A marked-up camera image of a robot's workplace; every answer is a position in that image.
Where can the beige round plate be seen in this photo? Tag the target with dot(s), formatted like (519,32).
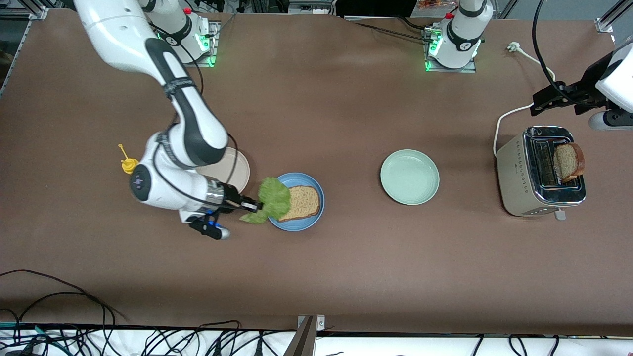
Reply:
(237,170)

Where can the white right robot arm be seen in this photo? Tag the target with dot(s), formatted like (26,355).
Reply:
(123,29)

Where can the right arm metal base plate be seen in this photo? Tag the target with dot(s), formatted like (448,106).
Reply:
(210,62)

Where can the brown bread slice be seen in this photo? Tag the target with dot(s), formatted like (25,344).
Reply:
(304,202)
(566,160)

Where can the pale green round plate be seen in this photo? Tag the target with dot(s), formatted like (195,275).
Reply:
(409,177)

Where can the blue round plate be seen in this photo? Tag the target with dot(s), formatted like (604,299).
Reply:
(301,225)

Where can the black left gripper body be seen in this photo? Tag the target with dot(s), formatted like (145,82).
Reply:
(586,85)

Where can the grey metal beam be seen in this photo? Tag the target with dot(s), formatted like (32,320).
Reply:
(301,343)

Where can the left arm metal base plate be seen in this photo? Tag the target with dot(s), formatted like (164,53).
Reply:
(450,70)

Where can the silver metal bracket plate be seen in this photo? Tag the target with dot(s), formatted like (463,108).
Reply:
(319,322)

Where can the green lettuce leaf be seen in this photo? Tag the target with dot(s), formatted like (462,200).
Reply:
(274,195)

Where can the yellow mustard squeeze bottle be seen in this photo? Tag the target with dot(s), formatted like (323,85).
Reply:
(129,165)

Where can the silver beige toaster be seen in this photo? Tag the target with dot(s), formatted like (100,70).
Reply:
(517,173)

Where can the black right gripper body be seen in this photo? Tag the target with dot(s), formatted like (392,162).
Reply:
(231,196)

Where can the orange snack package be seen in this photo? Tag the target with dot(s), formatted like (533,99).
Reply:
(435,4)

